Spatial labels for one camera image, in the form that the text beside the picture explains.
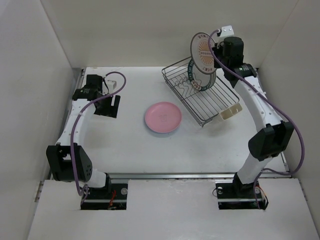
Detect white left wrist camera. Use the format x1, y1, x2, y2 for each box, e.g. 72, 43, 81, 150
102, 79, 117, 92

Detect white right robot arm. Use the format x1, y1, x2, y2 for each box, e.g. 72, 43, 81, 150
212, 36, 294, 197

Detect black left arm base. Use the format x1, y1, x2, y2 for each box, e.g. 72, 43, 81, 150
80, 183, 128, 211

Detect aluminium front rail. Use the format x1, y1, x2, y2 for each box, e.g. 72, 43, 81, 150
109, 171, 291, 181

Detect white cutlery holder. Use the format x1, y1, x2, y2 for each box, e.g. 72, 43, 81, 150
219, 102, 243, 121

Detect pink plastic plate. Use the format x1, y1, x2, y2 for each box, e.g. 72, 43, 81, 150
144, 101, 183, 134

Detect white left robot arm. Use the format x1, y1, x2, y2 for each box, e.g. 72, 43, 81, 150
46, 74, 121, 199

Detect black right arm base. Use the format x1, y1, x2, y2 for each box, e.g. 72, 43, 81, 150
212, 182, 269, 210

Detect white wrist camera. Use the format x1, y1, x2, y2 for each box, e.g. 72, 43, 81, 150
102, 79, 117, 92
217, 25, 234, 39

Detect dark wire dish rack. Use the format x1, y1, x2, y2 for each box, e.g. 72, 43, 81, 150
161, 57, 240, 126

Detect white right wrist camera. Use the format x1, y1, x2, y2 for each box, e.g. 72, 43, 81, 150
217, 25, 234, 39

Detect aluminium side rail left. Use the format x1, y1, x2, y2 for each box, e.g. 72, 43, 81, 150
34, 181, 44, 203

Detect large patterned plate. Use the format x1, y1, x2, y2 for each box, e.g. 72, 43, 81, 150
187, 59, 216, 92

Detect blue plastic plate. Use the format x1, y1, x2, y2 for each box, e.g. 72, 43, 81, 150
143, 121, 180, 138

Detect patterned white plate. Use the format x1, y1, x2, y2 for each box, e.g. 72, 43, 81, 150
190, 32, 216, 75

